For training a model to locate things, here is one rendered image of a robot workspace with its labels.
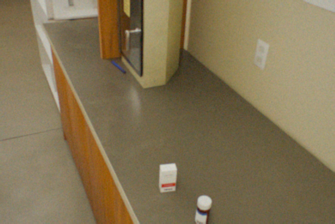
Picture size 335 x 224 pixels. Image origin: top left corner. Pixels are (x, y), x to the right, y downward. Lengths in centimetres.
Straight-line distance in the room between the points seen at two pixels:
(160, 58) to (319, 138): 74
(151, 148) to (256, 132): 43
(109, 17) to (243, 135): 92
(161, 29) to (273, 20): 46
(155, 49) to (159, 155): 53
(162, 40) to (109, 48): 43
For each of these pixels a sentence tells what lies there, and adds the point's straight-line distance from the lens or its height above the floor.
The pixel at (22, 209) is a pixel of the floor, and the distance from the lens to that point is 245.
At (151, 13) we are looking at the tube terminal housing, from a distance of 152.
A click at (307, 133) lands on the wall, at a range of 144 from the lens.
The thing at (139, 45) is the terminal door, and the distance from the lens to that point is 157.
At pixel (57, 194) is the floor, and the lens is 248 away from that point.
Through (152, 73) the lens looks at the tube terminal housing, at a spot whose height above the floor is 101.
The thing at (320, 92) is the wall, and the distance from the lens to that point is 135.
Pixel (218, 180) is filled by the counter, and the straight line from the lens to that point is 118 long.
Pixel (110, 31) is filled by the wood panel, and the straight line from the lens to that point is 189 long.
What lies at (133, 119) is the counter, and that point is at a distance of 143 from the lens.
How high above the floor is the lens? 175
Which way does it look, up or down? 34 degrees down
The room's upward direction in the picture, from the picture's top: 4 degrees clockwise
